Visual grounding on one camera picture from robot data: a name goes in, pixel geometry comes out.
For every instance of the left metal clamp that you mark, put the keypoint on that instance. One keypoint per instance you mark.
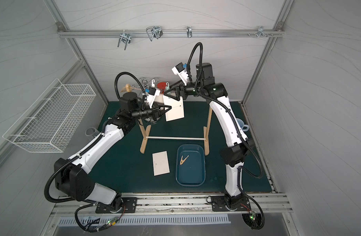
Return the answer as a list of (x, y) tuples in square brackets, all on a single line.
[(124, 39)]

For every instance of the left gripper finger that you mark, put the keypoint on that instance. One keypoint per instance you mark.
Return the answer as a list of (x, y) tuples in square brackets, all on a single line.
[(164, 108), (164, 114)]

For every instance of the wooden drying rack frame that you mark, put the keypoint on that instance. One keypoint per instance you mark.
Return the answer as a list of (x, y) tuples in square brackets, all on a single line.
[(208, 129)]

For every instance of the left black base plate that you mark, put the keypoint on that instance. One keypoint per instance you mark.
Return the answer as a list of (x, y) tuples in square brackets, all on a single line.
[(128, 205)]

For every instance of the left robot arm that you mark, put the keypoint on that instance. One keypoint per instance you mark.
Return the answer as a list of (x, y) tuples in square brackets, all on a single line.
[(71, 180)]

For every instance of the small metal bracket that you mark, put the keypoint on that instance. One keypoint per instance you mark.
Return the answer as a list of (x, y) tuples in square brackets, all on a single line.
[(189, 31)]

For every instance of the middle metal clamp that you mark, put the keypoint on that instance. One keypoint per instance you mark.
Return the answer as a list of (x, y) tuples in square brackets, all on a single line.
[(154, 32)]

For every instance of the metal clamp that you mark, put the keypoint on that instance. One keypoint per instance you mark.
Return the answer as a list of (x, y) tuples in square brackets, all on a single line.
[(154, 32), (124, 39)]

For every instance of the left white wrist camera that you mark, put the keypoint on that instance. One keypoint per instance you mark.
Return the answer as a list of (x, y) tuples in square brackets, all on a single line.
[(151, 94)]

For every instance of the right metal bracket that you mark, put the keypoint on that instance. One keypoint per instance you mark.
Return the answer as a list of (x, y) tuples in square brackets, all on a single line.
[(260, 33)]

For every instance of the clear glass cup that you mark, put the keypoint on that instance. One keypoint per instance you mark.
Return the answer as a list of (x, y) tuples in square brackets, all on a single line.
[(92, 132)]

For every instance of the aluminium cross bar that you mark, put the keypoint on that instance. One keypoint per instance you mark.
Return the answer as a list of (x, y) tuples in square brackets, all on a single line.
[(166, 33)]

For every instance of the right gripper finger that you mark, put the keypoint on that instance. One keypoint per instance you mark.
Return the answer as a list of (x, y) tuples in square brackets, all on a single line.
[(174, 85), (172, 94)]

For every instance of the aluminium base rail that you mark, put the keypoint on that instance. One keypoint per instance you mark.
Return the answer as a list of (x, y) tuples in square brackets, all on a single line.
[(196, 203)]

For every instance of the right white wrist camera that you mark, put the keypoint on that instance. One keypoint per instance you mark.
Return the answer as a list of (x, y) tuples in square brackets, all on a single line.
[(181, 71)]

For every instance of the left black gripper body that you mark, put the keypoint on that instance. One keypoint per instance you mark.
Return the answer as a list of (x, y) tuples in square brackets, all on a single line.
[(155, 110)]

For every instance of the green table mat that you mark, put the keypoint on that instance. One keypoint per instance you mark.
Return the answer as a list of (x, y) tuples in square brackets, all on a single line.
[(125, 169)]

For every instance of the red round disc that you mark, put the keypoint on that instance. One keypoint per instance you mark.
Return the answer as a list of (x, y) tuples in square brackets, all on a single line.
[(161, 85)]

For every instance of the white postcard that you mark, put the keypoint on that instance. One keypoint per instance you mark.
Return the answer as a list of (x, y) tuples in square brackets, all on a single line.
[(177, 109), (159, 99), (160, 163)]

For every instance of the white wire basket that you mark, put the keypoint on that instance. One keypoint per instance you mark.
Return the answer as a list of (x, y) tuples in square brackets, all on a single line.
[(50, 122)]

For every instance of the yellow wooden clothespin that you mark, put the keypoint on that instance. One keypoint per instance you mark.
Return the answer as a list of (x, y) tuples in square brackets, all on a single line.
[(182, 160)]

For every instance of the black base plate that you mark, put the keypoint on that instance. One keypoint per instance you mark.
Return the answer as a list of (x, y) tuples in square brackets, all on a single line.
[(128, 205), (218, 203)]

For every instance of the light blue mug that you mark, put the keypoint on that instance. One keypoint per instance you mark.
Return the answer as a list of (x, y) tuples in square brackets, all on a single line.
[(244, 127)]

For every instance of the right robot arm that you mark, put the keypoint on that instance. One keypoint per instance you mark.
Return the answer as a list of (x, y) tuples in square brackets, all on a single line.
[(198, 80)]

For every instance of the metal stand with hooks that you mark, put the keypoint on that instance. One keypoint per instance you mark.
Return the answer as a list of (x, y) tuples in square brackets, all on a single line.
[(147, 82)]

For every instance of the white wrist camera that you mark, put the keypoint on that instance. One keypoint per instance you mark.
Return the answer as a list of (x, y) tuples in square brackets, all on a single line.
[(181, 71), (151, 94)]

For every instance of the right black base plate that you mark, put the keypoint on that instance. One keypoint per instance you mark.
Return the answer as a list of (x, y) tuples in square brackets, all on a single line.
[(218, 203)]

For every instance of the blue plastic tray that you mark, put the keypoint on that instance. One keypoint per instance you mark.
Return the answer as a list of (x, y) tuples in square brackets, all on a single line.
[(193, 172)]

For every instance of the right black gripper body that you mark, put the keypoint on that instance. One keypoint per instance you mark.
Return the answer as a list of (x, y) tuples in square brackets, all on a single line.
[(180, 91)]

